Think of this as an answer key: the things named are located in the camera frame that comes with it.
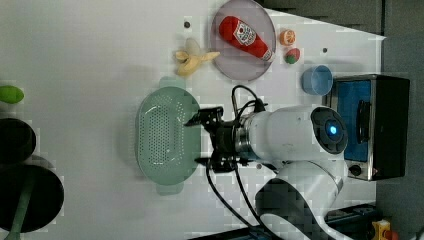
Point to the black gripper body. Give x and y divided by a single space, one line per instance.
224 157

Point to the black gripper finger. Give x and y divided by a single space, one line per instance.
205 116
206 161

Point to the mint green strainer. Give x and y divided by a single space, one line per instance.
166 148

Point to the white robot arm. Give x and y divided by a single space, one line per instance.
303 146

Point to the peeled toy banana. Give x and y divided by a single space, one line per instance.
191 58

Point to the grey round plate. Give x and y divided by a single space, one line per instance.
232 62

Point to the red ketchup bottle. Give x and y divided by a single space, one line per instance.
243 37

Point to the red strawberry toy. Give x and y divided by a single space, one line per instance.
292 56

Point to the orange slice toy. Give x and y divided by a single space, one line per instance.
287 37

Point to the blue bowl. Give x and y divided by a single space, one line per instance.
317 80

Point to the black toaster oven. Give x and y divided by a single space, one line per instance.
375 110

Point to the large black cup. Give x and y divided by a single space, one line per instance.
46 199

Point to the small black cup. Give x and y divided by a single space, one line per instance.
17 141

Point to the green toy vegetable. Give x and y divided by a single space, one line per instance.
11 94

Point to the green spatula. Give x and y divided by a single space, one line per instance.
22 207

